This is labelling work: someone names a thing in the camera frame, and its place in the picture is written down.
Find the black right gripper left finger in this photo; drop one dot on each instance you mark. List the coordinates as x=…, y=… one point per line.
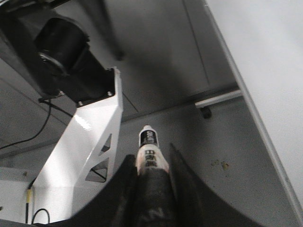
x=111, y=207

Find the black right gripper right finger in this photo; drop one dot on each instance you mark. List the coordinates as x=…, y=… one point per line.
x=206, y=196

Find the white black-tipped marker pen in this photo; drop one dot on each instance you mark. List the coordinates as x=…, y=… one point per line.
x=154, y=199

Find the silver whiteboard stand bar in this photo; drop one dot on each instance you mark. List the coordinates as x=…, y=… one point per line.
x=203, y=105

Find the white whiteboard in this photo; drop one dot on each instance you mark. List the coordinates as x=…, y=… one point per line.
x=265, y=41

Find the white metal mounting bracket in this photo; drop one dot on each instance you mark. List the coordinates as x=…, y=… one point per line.
x=82, y=162

